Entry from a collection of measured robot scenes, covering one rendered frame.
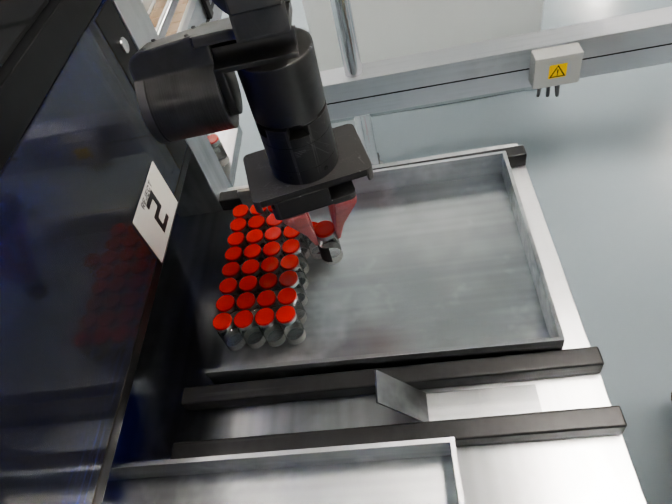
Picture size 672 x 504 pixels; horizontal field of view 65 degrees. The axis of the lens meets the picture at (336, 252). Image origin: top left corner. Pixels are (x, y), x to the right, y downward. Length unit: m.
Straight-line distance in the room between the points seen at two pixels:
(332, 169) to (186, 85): 0.13
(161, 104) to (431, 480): 0.37
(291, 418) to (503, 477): 0.20
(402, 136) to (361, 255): 1.58
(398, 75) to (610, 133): 0.94
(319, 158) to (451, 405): 0.26
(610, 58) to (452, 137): 0.71
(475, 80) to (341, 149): 1.14
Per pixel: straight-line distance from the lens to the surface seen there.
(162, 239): 0.56
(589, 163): 2.05
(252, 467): 0.52
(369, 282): 0.59
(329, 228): 0.51
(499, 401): 0.52
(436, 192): 0.67
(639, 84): 2.43
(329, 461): 0.50
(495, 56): 1.54
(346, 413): 0.53
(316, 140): 0.41
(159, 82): 0.40
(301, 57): 0.37
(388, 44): 2.15
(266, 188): 0.44
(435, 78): 1.54
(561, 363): 0.52
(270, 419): 0.54
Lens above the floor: 1.36
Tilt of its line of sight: 49 degrees down
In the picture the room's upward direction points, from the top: 17 degrees counter-clockwise
